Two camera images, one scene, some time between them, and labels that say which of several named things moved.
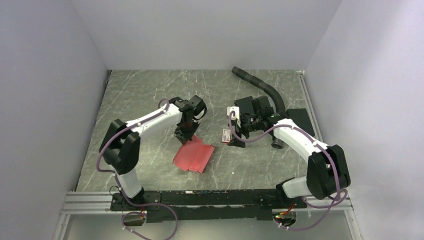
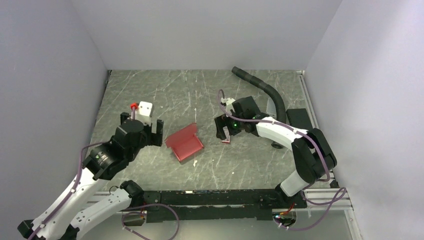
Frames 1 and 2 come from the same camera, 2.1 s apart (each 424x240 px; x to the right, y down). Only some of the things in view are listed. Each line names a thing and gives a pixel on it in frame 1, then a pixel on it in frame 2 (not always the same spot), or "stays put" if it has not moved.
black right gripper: (238, 130) to (223, 121)
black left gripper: (184, 137) to (154, 138)
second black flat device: (246, 105) stays put
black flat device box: (301, 117) stays put
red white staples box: (226, 135) stays put
